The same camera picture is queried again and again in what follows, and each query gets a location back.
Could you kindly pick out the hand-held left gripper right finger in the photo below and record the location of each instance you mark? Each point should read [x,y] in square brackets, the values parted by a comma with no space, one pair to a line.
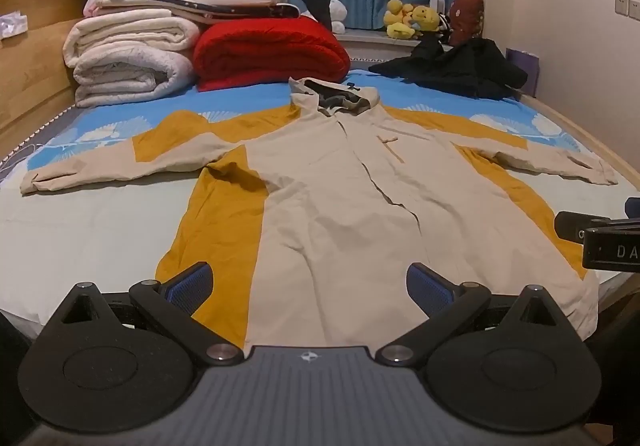
[429,288]

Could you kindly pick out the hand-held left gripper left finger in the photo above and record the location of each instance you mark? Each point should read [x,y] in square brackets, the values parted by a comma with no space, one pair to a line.
[192,288]

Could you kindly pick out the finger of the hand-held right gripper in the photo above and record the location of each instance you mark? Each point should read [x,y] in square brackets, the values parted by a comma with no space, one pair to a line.
[570,226]

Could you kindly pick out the beige and mustard hooded jacket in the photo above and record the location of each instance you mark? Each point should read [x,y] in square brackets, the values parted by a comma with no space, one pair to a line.
[325,201]

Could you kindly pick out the pile of black clothes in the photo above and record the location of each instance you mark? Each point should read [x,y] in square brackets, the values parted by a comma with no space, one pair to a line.
[460,65]

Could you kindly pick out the purple box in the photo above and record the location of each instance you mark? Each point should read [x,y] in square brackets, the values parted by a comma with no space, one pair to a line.
[525,65]

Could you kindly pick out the white rolled quilt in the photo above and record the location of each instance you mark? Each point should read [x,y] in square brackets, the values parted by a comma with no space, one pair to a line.
[125,75]

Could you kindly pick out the dark red cushion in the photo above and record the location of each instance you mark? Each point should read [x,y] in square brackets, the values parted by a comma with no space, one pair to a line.
[467,20]

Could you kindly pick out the red folded blanket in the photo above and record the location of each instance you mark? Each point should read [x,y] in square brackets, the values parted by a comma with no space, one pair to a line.
[270,50]

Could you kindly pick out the yellow bear plush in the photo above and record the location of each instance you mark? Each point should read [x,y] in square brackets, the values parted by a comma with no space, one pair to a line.
[425,20]

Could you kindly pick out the white folded quilt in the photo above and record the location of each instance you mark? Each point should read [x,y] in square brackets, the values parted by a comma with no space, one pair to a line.
[130,33]

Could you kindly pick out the wooden bed headboard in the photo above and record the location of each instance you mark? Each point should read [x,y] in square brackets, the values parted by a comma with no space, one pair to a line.
[35,75]

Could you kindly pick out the yellow duck plush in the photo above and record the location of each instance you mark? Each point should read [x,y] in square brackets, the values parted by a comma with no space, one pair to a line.
[398,20]

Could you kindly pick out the dotted folded blanket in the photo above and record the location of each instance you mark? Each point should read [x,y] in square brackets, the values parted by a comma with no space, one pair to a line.
[225,10]

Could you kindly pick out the clear plastic tissue pack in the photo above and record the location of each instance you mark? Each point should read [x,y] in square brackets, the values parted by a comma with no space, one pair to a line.
[12,24]

